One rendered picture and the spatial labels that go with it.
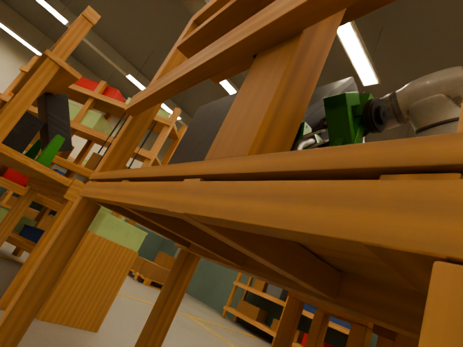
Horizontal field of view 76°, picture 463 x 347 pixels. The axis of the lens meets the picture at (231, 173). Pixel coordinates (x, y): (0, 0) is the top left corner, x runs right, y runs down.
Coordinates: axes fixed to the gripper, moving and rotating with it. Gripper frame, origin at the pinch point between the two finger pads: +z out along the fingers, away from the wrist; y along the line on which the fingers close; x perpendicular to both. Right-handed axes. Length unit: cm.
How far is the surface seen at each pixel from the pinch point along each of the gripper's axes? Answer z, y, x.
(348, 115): -21.8, 1.6, 26.4
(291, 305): 34, -59, -1
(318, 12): -25.0, 21.3, 31.8
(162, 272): 561, -151, -241
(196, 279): 706, -256, -415
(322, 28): -21.5, 21.4, 22.6
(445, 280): -38, -15, 65
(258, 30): -11.6, 25.9, 31.2
